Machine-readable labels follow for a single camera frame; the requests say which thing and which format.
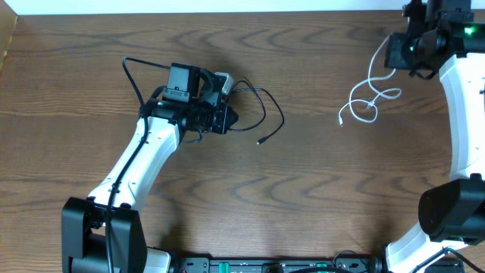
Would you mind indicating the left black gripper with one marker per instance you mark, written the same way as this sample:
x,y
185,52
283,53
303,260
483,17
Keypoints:
x,y
226,113

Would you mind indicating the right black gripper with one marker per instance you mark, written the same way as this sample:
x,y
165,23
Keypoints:
x,y
394,58

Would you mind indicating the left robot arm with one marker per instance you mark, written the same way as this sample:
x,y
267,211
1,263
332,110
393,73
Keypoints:
x,y
103,232

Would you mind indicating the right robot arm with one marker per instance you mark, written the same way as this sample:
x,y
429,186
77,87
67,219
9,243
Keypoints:
x,y
443,38

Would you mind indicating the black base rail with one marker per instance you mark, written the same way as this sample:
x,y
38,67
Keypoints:
x,y
207,265

